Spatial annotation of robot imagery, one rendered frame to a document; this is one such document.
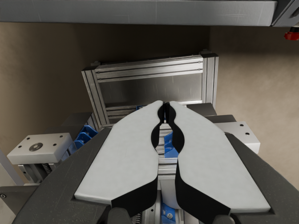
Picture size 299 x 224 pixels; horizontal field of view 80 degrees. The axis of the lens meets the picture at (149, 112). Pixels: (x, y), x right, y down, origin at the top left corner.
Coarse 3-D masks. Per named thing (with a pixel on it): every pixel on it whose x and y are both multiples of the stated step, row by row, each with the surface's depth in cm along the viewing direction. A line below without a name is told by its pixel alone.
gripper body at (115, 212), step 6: (114, 210) 5; (120, 210) 5; (126, 210) 5; (108, 216) 5; (114, 216) 5; (120, 216) 5; (126, 216) 5; (216, 216) 5; (222, 216) 5; (228, 216) 5; (108, 222) 5; (114, 222) 5; (120, 222) 5; (126, 222) 5; (132, 222) 5; (216, 222) 5; (222, 222) 5; (228, 222) 5; (234, 222) 5
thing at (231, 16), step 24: (0, 0) 33; (24, 0) 33; (48, 0) 32; (72, 0) 32; (96, 0) 32; (120, 0) 32; (144, 0) 31; (168, 0) 31; (192, 0) 31; (216, 0) 31; (240, 0) 31; (264, 0) 30; (168, 24) 33; (192, 24) 33; (216, 24) 33; (240, 24) 32; (264, 24) 32
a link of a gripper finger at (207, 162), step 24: (168, 120) 12; (192, 120) 10; (192, 144) 8; (216, 144) 8; (192, 168) 7; (216, 168) 7; (240, 168) 7; (192, 192) 6; (216, 192) 6; (240, 192) 6
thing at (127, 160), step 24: (120, 120) 10; (144, 120) 10; (120, 144) 8; (144, 144) 8; (96, 168) 7; (120, 168) 7; (144, 168) 7; (96, 192) 6; (120, 192) 6; (144, 192) 6
